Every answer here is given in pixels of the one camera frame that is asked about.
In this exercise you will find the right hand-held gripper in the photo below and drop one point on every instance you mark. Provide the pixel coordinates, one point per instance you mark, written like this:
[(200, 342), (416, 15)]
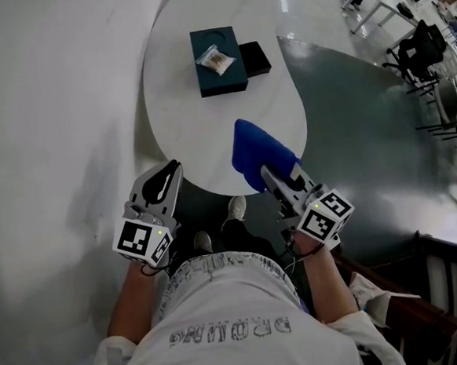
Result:
[(322, 221)]

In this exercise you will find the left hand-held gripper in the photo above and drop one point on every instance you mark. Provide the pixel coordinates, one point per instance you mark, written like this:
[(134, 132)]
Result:
[(134, 240)]

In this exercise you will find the blue cloth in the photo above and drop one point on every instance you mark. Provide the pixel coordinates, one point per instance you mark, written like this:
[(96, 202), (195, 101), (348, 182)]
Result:
[(257, 152)]

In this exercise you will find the person's left forearm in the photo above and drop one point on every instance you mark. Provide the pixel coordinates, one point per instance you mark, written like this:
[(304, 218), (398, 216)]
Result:
[(135, 303)]

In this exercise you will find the person's right forearm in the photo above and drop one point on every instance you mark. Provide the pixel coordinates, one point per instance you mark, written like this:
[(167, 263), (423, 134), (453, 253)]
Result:
[(327, 284)]

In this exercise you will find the white round side table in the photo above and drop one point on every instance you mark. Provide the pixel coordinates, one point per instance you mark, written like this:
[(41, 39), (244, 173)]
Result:
[(185, 134)]

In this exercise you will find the person's right grey shoe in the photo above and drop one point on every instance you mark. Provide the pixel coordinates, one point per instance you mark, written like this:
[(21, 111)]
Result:
[(236, 208)]

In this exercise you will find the person's grey shoe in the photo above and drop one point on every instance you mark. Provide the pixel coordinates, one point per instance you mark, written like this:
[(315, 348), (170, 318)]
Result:
[(236, 208), (203, 243)]

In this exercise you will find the person's left grey shoe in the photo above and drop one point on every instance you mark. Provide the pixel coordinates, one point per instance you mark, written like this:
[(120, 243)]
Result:
[(203, 243)]

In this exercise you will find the person's black trousers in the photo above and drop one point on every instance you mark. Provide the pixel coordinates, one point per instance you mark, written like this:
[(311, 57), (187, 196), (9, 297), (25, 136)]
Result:
[(244, 235)]

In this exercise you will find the dark teal box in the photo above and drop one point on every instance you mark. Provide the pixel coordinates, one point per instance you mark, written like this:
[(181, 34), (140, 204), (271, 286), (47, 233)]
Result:
[(220, 84)]

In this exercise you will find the black box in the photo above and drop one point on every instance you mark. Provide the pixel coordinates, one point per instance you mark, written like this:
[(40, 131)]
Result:
[(256, 59)]

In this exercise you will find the clear plastic packet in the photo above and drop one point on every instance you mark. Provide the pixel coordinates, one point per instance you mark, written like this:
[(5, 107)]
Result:
[(215, 60)]

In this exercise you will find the dark wooden slatted chair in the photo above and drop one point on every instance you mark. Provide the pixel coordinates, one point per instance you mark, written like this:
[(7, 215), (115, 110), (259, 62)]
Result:
[(419, 308)]

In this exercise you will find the person's white printed t-shirt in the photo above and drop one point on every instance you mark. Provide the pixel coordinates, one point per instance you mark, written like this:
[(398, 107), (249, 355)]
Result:
[(234, 358)]

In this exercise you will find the black office chair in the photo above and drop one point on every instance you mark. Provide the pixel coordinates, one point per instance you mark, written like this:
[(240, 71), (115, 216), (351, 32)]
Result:
[(419, 48)]

